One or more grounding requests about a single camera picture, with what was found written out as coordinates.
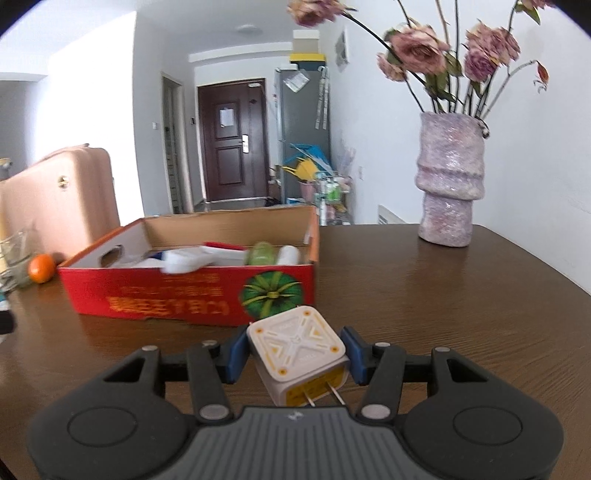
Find yellow box on refrigerator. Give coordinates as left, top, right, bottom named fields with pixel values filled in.
left=290, top=53, right=325, bottom=63

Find white tape roll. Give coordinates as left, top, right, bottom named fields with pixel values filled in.
left=276, top=245, right=301, bottom=266

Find purple textured vase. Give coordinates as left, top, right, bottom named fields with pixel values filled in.
left=415, top=112, right=485, bottom=248

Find red cardboard box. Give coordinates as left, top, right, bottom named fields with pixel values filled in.
left=59, top=206, right=320, bottom=326

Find clear glass cup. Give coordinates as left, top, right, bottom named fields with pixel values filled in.
left=1, top=226, right=38, bottom=292

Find orange fruit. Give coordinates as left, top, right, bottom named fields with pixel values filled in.
left=27, top=254, right=56, bottom=284

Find grey refrigerator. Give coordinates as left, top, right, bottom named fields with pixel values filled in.
left=274, top=65, right=331, bottom=204

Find white spray bottle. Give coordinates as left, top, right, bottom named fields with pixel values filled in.
left=160, top=247, right=216, bottom=275

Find metal wire shelf rack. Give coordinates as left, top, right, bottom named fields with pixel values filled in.
left=314, top=172, right=353, bottom=226

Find dried pink roses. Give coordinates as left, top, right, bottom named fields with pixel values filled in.
left=287, top=1, right=555, bottom=121

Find white cube plug adapter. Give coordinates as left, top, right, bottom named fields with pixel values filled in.
left=246, top=306, right=349, bottom=407

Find red white lint brush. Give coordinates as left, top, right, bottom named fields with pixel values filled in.
left=200, top=242, right=249, bottom=266

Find dark brown door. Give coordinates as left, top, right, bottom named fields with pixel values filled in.
left=197, top=78, right=270, bottom=202

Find pink suitcase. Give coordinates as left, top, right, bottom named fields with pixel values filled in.
left=1, top=144, right=120, bottom=261

